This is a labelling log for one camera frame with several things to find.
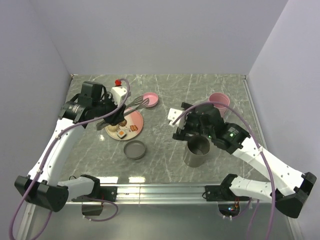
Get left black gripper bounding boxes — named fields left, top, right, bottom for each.
left=93, top=92, right=127, bottom=126

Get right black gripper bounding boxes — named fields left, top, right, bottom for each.
left=172, top=102, right=214, bottom=142

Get metal serving tongs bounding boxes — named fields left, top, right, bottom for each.
left=96, top=95, right=150, bottom=131

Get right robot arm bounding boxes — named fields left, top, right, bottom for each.
left=167, top=102, right=317, bottom=219

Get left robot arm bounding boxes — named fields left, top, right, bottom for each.
left=14, top=78, right=131, bottom=212

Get brown mushroom food piece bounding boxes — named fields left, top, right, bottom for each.
left=119, top=119, right=127, bottom=127

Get grey cylindrical container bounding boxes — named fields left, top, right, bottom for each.
left=182, top=135, right=210, bottom=168

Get pink cylindrical container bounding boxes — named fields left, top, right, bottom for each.
left=208, top=92, right=230, bottom=118

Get pink and cream plate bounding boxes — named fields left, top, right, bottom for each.
left=104, top=111, right=144, bottom=141

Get orange topped sushi piece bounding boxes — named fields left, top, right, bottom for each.
left=116, top=129, right=127, bottom=139

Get small orange sausage pieces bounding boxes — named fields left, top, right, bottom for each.
left=130, top=125, right=138, bottom=132

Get pink round lid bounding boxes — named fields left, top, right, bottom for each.
left=142, top=92, right=159, bottom=108

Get grey round lid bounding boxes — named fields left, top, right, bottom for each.
left=123, top=140, right=146, bottom=160

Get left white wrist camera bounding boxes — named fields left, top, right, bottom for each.
left=110, top=79, right=127, bottom=107

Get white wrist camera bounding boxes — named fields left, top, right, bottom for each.
left=110, top=79, right=127, bottom=107
left=167, top=108, right=185, bottom=129

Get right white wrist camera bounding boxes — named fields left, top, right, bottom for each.
left=167, top=108, right=185, bottom=129

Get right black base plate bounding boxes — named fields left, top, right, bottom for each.
left=202, top=185, right=250, bottom=202

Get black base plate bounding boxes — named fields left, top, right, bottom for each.
left=202, top=185, right=250, bottom=202
left=71, top=185, right=118, bottom=202

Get aluminium mounting rail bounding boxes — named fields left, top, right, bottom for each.
left=27, top=183, right=293, bottom=206

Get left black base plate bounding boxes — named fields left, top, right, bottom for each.
left=71, top=185, right=118, bottom=202

